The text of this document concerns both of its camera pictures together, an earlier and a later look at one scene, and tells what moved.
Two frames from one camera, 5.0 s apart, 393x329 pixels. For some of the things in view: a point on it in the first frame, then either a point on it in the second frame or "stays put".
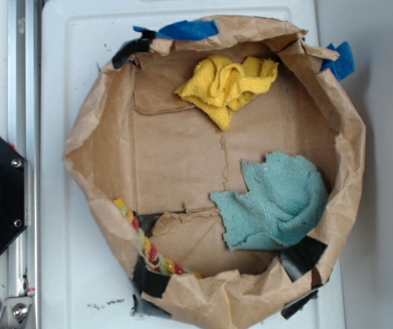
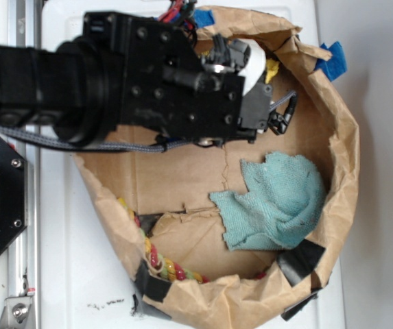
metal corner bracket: (16, 312) stays put
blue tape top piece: (186, 29) -> (203, 17)
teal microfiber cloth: (285, 201) stays put
